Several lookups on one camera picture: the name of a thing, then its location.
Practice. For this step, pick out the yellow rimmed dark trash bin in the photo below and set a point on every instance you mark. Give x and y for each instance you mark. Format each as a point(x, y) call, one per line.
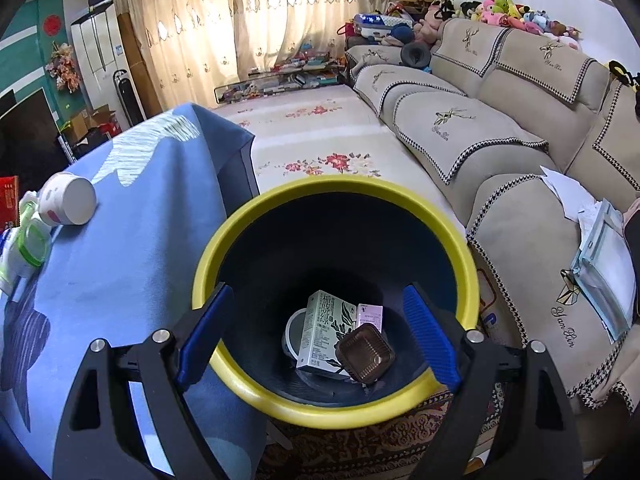
point(325, 240)

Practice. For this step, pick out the black tower fan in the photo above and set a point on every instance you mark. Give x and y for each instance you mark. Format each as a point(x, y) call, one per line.
point(127, 100)

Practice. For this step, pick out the yellow black plush toy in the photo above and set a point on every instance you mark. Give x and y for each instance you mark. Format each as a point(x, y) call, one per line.
point(625, 76)

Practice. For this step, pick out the white papers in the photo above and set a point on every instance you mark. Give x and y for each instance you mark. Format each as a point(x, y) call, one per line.
point(570, 192)

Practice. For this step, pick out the red round wall ornament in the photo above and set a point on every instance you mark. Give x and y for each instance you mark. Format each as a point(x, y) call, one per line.
point(52, 24)

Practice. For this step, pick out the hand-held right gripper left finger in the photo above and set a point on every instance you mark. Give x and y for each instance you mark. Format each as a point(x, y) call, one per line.
point(205, 335)

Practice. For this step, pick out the dark patterned rug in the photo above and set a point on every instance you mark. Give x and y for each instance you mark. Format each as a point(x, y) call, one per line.
point(375, 450)

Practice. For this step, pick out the row of plush toys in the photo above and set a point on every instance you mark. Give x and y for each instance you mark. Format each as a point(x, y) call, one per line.
point(500, 10)

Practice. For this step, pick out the white plastic tub blue label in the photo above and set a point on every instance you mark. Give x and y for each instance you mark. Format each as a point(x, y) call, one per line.
point(292, 335)

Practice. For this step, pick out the beige sectional sofa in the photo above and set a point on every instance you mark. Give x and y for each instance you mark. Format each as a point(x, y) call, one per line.
point(500, 160)

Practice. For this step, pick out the glass coffee table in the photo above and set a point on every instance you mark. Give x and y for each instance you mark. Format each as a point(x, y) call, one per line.
point(290, 80)

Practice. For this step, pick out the red snack packet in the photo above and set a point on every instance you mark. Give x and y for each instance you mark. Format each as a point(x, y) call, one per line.
point(9, 200)

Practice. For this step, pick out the green lidded clear cup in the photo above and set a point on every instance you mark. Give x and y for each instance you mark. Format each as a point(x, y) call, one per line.
point(10, 265)

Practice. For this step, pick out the pink drink carton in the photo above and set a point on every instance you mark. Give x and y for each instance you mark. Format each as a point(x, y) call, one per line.
point(369, 317)

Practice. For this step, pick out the large curved television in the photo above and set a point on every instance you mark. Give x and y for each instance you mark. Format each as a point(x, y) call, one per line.
point(25, 145)

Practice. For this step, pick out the white floral print drink carton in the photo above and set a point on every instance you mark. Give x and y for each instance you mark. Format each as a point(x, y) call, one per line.
point(320, 330)

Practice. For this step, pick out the blue star tablecloth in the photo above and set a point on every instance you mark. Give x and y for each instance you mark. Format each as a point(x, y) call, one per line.
point(125, 240)

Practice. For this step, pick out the pile of open boxes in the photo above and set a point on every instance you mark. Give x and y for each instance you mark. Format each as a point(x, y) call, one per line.
point(95, 130)

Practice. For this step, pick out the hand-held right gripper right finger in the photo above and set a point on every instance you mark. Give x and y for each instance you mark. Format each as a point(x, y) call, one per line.
point(432, 340)

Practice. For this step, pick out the white standing air conditioner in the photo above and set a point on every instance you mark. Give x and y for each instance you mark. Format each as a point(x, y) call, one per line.
point(95, 50)

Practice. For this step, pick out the artificial flower decoration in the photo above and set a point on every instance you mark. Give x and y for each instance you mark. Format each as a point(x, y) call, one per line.
point(62, 67)

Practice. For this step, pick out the brown plastic tray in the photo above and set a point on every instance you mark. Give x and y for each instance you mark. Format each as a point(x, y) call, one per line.
point(365, 355)

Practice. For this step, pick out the beige embroidered curtains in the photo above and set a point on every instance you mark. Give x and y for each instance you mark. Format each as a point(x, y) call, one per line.
point(225, 20)

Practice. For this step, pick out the dark neck pillow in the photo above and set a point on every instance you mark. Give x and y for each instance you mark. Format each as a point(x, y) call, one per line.
point(416, 55)

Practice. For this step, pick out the white paper cup pink print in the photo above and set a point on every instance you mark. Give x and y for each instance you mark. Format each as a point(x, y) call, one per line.
point(75, 200)

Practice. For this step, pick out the clear plastic zip bag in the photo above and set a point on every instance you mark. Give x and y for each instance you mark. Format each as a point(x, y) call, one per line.
point(605, 275)

